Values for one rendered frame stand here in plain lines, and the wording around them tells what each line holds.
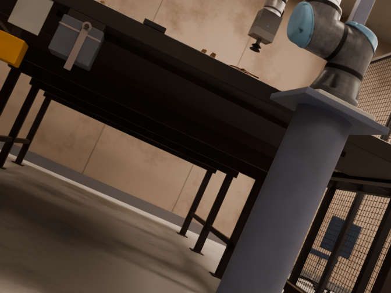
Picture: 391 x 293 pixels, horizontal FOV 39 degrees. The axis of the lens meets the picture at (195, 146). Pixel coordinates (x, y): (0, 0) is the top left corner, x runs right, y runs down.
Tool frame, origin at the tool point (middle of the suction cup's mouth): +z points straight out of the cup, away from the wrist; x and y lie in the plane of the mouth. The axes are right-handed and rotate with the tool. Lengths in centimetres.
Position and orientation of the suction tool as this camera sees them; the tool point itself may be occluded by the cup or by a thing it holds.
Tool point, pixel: (254, 50)
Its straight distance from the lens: 214.4
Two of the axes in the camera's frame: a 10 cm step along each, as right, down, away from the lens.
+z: -4.1, 9.1, -0.7
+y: -8.7, -4.1, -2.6
